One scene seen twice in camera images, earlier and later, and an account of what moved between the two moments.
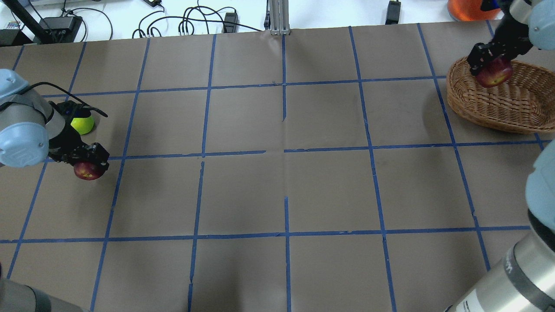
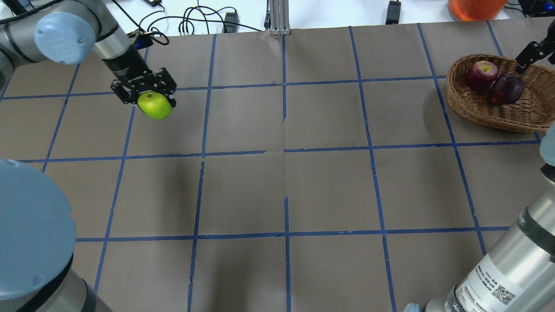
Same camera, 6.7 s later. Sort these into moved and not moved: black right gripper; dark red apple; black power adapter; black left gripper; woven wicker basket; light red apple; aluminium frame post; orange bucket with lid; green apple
Moved: black left gripper; dark red apple; green apple; black right gripper; light red apple
Not moved: aluminium frame post; woven wicker basket; orange bucket with lid; black power adapter
